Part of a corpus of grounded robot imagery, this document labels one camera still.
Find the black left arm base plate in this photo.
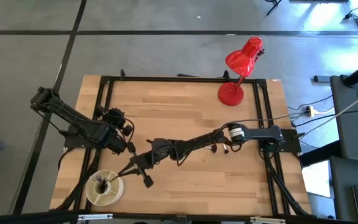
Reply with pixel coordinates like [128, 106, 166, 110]
[63, 124, 106, 151]

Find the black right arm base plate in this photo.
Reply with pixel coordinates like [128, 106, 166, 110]
[259, 128, 302, 154]

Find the black table frame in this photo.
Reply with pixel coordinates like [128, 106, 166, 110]
[72, 68, 312, 219]

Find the grey floor box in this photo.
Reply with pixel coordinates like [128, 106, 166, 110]
[313, 74, 331, 84]

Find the red desk lamp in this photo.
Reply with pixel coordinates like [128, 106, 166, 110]
[217, 35, 265, 107]

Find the yellow power strip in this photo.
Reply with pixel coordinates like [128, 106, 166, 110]
[304, 105, 318, 118]

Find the black rig crossbar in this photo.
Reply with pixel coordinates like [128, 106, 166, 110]
[0, 210, 358, 224]

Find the thin black makeup brush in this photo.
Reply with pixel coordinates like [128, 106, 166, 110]
[109, 173, 127, 184]

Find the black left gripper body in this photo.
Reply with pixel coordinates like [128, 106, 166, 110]
[106, 126, 129, 155]

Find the white cable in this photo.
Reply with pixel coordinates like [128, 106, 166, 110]
[299, 88, 358, 139]

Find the cream round brush organizer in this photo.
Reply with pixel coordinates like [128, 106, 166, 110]
[85, 169, 125, 207]

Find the grey desk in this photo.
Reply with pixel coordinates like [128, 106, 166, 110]
[328, 155, 358, 224]
[329, 73, 358, 164]

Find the silver metal bracket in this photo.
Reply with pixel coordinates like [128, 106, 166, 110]
[249, 216, 287, 224]
[76, 213, 114, 222]

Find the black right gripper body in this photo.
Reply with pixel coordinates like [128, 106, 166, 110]
[129, 138, 171, 171]

